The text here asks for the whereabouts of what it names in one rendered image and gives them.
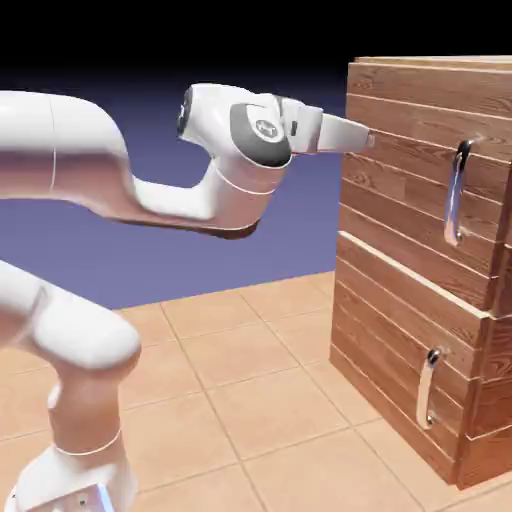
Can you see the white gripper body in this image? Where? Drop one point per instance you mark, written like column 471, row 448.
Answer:
column 340, row 134

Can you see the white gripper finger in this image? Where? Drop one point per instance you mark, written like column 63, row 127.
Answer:
column 371, row 140

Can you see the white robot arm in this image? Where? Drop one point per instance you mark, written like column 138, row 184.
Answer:
column 224, row 128

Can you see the tall wooden cabinet door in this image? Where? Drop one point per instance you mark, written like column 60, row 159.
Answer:
column 412, row 180

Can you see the light wood cabinet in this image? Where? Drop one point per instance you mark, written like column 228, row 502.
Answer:
column 416, row 280

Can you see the short wooden cabinet door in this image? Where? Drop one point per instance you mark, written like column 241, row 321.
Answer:
column 400, row 340

